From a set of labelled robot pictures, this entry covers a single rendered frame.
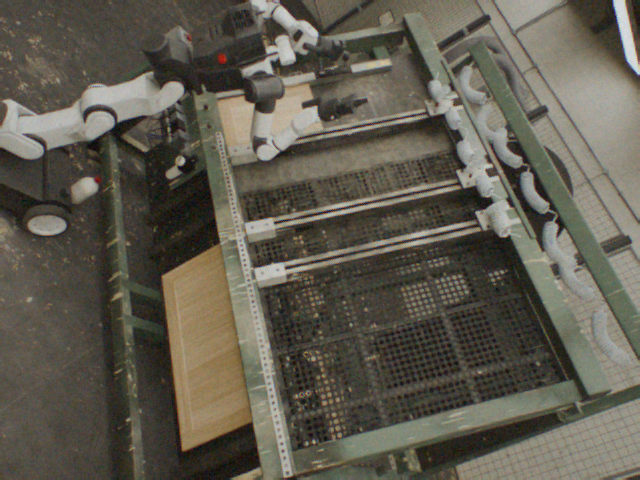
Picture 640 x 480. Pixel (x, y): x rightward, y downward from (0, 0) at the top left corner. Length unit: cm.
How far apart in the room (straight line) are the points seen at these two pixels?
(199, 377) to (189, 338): 21
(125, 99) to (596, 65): 731
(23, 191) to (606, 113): 714
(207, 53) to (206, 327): 124
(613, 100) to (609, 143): 67
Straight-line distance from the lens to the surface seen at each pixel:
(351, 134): 292
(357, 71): 326
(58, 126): 286
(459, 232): 263
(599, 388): 246
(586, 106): 867
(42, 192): 300
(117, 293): 302
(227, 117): 310
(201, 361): 283
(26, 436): 265
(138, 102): 274
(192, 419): 280
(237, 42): 251
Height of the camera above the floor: 204
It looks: 20 degrees down
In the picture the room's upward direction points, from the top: 62 degrees clockwise
